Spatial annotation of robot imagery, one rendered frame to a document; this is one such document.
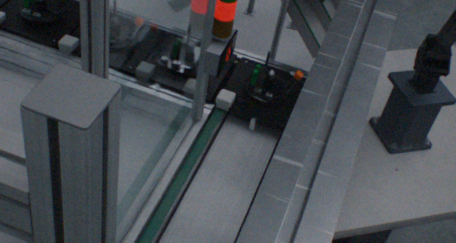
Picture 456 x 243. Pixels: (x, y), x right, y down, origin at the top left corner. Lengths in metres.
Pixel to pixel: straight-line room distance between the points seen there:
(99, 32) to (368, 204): 1.10
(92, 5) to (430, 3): 3.79
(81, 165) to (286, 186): 0.31
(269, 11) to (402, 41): 1.78
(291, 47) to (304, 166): 2.00
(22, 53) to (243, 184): 0.78
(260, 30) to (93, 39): 1.43
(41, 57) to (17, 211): 1.33
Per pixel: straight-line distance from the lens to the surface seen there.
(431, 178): 1.95
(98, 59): 0.92
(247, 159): 1.73
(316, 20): 2.07
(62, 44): 1.93
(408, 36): 4.11
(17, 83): 1.99
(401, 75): 1.92
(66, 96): 0.52
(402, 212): 1.82
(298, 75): 1.78
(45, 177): 0.57
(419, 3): 4.49
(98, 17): 0.88
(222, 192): 1.63
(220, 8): 1.49
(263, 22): 2.34
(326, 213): 0.23
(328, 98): 0.28
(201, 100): 1.69
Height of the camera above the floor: 2.16
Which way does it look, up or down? 43 degrees down
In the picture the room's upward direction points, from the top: 11 degrees clockwise
